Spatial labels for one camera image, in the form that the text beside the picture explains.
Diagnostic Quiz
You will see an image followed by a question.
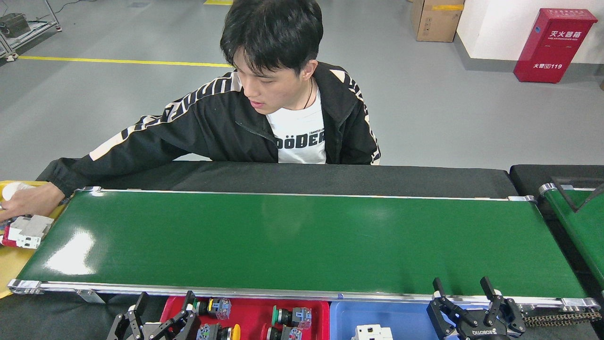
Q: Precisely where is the green push button switch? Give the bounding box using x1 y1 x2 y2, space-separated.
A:
271 305 312 330
195 297 232 320

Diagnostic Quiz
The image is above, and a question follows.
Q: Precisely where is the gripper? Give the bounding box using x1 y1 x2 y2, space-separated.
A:
106 290 201 340

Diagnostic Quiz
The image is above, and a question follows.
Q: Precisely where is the white circuit breaker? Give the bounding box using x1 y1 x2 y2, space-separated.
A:
2 214 55 250
351 324 394 340

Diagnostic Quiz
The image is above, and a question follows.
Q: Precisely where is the person's right hand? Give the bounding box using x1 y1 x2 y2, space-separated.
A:
0 182 66 223

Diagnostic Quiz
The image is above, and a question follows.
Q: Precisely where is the metal rack on wheels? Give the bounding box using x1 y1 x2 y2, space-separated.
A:
0 0 62 62

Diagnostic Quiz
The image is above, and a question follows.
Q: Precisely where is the blue plastic tray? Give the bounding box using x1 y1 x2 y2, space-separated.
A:
329 301 477 340

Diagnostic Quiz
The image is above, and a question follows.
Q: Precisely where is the white bulb with metal tip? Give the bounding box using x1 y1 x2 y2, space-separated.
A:
1 182 36 201

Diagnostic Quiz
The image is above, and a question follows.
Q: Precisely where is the red plastic tray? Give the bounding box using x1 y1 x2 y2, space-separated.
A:
159 296 331 340

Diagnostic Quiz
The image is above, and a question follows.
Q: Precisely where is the yellow push button switch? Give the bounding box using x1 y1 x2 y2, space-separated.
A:
196 323 241 340

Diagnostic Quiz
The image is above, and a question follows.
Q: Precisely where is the black cable loop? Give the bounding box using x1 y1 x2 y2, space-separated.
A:
551 177 604 212

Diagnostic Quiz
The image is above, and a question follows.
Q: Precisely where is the black drive chain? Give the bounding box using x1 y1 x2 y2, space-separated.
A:
521 309 602 327

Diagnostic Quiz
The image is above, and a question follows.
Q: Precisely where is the person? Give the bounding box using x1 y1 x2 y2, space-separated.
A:
47 0 382 196

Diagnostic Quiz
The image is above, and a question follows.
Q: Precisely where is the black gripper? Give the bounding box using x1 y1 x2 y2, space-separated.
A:
427 276 526 340

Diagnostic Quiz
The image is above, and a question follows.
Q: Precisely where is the red fire extinguisher box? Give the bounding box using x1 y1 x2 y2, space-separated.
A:
513 8 598 84

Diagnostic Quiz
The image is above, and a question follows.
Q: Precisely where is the brown cardboard box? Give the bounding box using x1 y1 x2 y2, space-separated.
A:
411 0 465 43

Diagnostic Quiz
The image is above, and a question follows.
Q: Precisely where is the long green conveyor belt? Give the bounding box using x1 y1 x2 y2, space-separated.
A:
7 187 602 305

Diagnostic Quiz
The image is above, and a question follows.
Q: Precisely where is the green feeder conveyor belt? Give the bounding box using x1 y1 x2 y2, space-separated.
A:
539 182 604 289

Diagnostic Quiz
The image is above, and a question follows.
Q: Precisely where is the yellow plastic tray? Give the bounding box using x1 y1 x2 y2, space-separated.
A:
0 180 67 299

